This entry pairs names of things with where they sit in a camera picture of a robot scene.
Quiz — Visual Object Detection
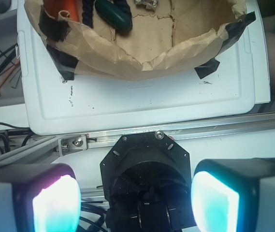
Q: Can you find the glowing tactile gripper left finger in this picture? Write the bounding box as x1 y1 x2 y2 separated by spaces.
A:
0 163 81 232

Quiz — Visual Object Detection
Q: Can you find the aluminium extrusion rail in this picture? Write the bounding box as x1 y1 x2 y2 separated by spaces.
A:
0 111 275 174

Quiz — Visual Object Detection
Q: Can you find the metal corner bracket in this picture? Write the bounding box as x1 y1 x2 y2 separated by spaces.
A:
58 135 87 157

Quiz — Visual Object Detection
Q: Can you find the brown paper bag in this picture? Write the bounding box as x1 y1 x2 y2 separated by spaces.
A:
24 0 256 81

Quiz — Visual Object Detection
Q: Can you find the dark green oval case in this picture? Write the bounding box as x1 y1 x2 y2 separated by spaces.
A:
94 0 132 32

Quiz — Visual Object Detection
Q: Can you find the black hex key set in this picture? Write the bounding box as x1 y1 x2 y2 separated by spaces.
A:
0 43 22 92

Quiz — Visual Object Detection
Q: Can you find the orange toy carrot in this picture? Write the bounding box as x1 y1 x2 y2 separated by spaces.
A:
60 0 79 22

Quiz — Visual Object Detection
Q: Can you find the crumpled white paper ball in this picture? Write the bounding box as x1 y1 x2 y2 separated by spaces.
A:
135 0 158 10

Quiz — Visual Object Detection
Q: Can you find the dark blue rope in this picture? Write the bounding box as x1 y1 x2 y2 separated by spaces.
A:
79 0 131 28

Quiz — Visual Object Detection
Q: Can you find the orange handled hex key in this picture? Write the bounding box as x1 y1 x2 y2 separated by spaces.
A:
0 59 20 97

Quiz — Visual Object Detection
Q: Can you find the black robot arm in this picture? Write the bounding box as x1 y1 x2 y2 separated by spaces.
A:
0 133 275 232

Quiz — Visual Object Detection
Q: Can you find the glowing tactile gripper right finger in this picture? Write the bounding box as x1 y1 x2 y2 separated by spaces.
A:
191 158 275 232

